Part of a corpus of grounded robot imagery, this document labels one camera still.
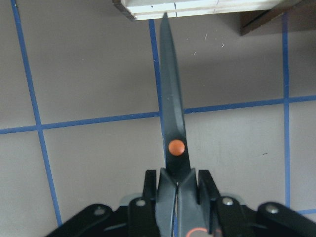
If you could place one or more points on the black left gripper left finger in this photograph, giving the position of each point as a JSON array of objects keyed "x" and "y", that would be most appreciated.
[{"x": 135, "y": 219}]

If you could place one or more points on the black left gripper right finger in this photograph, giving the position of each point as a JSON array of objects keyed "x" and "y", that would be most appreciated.
[{"x": 225, "y": 216}]

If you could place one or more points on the black scissors orange rivet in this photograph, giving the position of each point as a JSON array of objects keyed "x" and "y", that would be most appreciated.
[{"x": 183, "y": 193}]

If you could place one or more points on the wooden drawer with white handle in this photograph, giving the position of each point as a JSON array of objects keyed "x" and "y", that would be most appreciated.
[{"x": 155, "y": 9}]

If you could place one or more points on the dark wooden drawer cabinet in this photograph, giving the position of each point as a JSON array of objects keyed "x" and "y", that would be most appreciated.
[{"x": 299, "y": 14}]

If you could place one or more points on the brown paper mat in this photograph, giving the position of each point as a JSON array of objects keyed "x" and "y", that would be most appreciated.
[{"x": 80, "y": 119}]

